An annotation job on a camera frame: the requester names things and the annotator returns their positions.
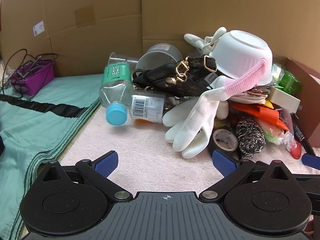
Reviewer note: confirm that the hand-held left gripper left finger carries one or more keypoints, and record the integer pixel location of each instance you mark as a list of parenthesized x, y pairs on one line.
[(107, 163)]

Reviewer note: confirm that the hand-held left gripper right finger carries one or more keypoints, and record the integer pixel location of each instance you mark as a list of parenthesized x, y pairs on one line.
[(223, 165)]

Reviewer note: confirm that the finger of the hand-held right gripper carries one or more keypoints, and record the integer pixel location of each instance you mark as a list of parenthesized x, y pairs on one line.
[(311, 161)]

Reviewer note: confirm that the black tape roll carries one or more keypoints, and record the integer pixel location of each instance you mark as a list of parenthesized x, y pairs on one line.
[(220, 136)]

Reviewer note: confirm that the orange plastic scoop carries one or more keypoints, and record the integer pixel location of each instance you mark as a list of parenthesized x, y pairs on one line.
[(265, 113)]

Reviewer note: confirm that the red round lid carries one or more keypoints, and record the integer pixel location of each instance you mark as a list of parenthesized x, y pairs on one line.
[(296, 151)]

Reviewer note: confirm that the black marker pen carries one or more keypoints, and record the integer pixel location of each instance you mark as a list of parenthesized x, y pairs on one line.
[(298, 130)]

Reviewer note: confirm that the steel wool scourer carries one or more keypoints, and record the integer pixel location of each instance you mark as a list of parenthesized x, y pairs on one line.
[(250, 137)]

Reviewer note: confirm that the pink fluffy mat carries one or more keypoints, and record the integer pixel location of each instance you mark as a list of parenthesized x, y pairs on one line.
[(140, 142)]

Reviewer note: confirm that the clear plastic bag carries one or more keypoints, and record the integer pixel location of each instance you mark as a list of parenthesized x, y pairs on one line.
[(275, 132)]

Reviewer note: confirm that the white glove pink cuff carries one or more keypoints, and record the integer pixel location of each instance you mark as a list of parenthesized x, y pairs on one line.
[(195, 120)]

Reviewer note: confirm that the dark brown box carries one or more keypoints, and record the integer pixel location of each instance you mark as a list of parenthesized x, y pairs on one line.
[(307, 95)]

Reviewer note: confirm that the small white box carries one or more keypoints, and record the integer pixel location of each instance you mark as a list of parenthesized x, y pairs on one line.
[(285, 98)]

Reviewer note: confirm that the small bottle white label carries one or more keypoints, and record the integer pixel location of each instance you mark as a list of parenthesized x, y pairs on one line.
[(145, 106)]

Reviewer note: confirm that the yellow plastic piece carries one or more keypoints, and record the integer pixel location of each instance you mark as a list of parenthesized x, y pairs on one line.
[(268, 103)]

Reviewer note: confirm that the clear bottle blue cap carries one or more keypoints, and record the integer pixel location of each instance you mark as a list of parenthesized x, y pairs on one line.
[(116, 90)]

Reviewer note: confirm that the green cloth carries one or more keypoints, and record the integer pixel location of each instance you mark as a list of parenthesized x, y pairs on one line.
[(37, 135)]

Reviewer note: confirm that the green snack packet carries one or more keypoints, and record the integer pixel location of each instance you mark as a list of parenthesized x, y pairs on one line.
[(290, 82)]

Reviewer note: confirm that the black brown patterned handbag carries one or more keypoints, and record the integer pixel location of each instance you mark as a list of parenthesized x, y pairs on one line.
[(160, 76)]

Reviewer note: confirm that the small clear plastic cup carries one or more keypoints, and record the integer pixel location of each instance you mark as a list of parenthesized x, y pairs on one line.
[(117, 57)]

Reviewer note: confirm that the purple plastic basket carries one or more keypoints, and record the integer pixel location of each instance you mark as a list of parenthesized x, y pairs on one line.
[(37, 82)]

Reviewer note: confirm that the white plastic bowl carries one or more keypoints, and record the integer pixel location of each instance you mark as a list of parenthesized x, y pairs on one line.
[(240, 52)]

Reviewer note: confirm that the plain white glove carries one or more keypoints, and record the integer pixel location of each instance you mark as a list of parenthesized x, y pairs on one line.
[(197, 41)]

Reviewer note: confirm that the white sticker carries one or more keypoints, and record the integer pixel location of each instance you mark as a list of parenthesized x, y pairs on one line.
[(37, 29)]

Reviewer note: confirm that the large cardboard box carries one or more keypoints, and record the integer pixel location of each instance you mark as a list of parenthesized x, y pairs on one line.
[(200, 10)]

